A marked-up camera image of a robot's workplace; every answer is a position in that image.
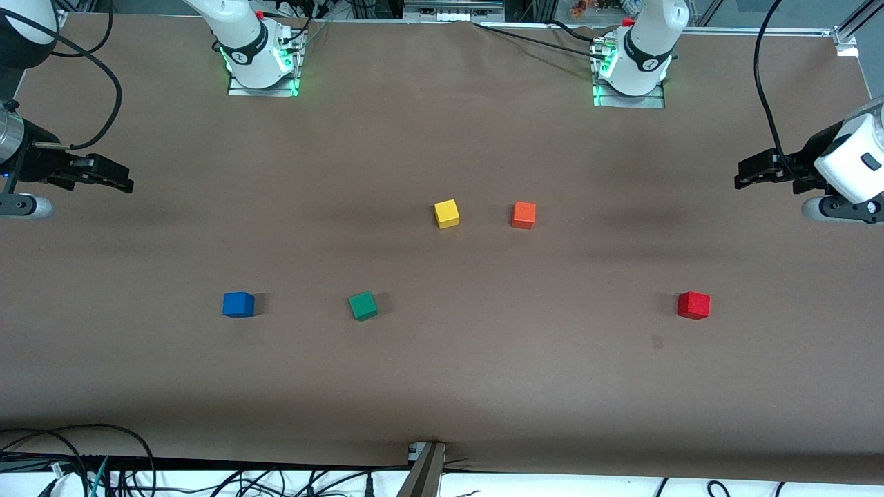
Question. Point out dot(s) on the orange wooden cube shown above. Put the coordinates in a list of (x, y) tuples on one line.
[(523, 215)]

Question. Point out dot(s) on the aluminium profile bar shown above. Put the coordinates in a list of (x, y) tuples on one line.
[(425, 476)]

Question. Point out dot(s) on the blue wooden cube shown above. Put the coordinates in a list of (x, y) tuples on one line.
[(237, 304)]

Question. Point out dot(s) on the colourful small toys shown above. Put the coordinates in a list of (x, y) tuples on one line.
[(608, 5)]

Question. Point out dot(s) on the black edge rail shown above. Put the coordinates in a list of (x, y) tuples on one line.
[(207, 462)]

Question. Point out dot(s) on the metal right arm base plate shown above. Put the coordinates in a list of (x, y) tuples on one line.
[(276, 91)]

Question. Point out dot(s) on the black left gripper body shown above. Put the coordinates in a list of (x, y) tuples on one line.
[(800, 166)]

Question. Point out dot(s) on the grey power strip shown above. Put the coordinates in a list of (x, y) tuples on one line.
[(452, 10)]

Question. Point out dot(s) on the yellow wooden cube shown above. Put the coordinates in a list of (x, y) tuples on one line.
[(447, 215)]

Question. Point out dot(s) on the brown table cover sheet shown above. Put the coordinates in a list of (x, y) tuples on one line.
[(483, 379)]

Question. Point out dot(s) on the green wooden cube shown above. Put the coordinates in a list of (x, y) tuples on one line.
[(362, 306)]

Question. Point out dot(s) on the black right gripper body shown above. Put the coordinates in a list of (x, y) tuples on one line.
[(38, 164)]

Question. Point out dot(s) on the red wooden cube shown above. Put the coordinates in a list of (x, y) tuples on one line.
[(693, 305)]

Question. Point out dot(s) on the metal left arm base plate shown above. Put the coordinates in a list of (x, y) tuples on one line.
[(649, 102)]

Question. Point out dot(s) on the aluminium frame corner bracket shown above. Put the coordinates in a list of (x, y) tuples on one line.
[(846, 38)]

